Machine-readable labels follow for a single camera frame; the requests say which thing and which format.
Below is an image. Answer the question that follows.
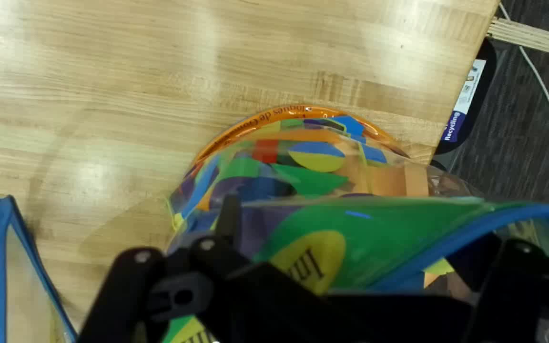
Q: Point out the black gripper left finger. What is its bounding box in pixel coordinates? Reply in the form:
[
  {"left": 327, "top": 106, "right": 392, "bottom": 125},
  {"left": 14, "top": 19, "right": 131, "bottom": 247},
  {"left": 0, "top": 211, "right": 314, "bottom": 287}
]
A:
[{"left": 77, "top": 194, "right": 272, "bottom": 343}]

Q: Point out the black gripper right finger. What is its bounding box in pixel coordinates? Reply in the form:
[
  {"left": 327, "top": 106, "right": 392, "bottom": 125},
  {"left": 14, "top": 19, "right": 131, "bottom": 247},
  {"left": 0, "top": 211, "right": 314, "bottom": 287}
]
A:
[{"left": 464, "top": 238, "right": 549, "bottom": 343}]

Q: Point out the clear bag of foam blocks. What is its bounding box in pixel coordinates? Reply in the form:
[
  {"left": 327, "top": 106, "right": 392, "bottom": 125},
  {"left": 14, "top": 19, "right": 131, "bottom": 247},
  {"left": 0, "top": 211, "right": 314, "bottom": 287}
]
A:
[{"left": 0, "top": 102, "right": 549, "bottom": 343}]

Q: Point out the bundle of wooden strips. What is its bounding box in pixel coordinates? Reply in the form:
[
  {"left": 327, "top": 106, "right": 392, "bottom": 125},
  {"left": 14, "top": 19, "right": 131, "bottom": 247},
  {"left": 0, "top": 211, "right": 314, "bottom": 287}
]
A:
[{"left": 487, "top": 17, "right": 549, "bottom": 59}]

